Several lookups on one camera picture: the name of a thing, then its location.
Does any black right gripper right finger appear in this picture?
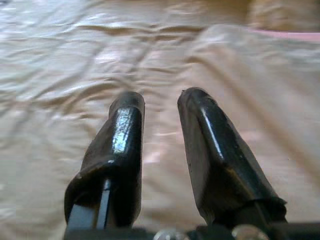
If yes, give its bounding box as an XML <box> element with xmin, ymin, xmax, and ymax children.
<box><xmin>177</xmin><ymin>86</ymin><xmax>288</xmax><ymax>226</ymax></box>

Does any grey floral bed sheet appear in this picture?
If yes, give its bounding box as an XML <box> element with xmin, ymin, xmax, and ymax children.
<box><xmin>0</xmin><ymin>0</ymin><xmax>320</xmax><ymax>240</ymax></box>

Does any grey floral duvet pink lining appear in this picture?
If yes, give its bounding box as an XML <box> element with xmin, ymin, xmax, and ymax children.
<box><xmin>186</xmin><ymin>23</ymin><xmax>320</xmax><ymax>226</ymax></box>

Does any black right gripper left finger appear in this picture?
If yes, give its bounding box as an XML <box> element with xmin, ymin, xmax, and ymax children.
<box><xmin>63</xmin><ymin>91</ymin><xmax>146</xmax><ymax>230</ymax></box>

